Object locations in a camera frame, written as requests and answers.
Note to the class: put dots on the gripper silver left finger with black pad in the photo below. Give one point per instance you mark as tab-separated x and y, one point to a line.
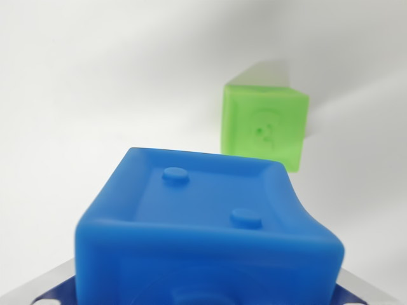
41	286

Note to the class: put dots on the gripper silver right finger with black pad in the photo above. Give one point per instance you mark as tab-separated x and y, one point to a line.
365	290

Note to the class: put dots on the blue soft cube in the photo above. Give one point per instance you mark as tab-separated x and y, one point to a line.
203	238

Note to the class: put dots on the green soft cube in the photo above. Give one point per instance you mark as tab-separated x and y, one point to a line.
264	127

